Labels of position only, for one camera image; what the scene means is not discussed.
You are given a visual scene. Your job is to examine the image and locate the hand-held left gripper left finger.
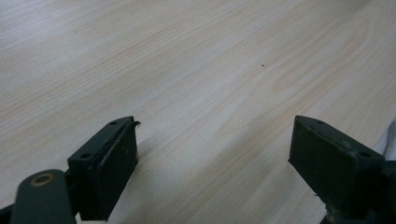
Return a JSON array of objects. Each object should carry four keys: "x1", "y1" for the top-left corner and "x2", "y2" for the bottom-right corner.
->
[{"x1": 67, "y1": 116, "x2": 142, "y2": 222}]

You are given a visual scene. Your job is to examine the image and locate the white cloth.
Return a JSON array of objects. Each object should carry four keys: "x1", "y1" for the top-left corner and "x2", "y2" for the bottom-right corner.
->
[{"x1": 372, "y1": 119, "x2": 396, "y2": 162}]

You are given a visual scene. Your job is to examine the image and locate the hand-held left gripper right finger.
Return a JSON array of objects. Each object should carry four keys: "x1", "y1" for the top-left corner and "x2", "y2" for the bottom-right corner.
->
[{"x1": 288, "y1": 115, "x2": 386, "y2": 220}]

